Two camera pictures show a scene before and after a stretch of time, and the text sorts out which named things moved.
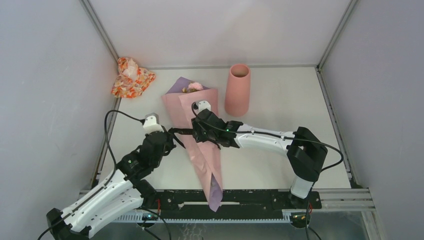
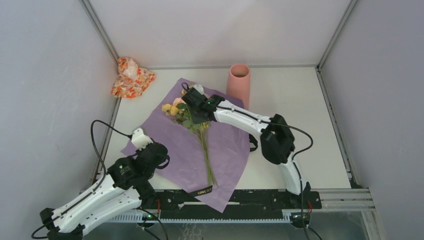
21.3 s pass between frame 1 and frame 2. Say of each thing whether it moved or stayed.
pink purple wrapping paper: moved
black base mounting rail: stayed
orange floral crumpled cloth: stayed
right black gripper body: moved
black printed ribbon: moved
